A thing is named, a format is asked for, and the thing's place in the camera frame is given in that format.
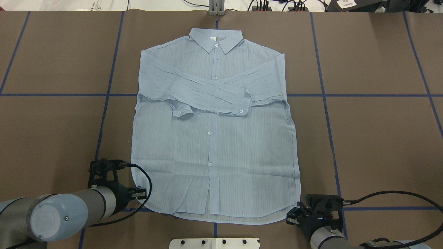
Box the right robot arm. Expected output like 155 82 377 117
286 203 430 249

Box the light blue striped shirt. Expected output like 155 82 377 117
131 28 301 225

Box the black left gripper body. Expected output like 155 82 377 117
104 183 138 215

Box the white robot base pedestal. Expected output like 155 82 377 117
169 238 261 249

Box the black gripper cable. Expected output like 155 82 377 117
343 191 443 248

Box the black box with label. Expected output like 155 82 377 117
326 0 387 12

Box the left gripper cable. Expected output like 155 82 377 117
91 163 153 228

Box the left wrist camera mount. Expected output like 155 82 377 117
88 158 129 190

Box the black power strip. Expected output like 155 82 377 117
248 2 309 12

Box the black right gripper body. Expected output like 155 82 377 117
294 207 343 236

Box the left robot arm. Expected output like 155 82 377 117
0 183 151 249

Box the aluminium frame post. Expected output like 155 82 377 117
208 0 226 16

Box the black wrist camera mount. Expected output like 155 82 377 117
304 194 344 220

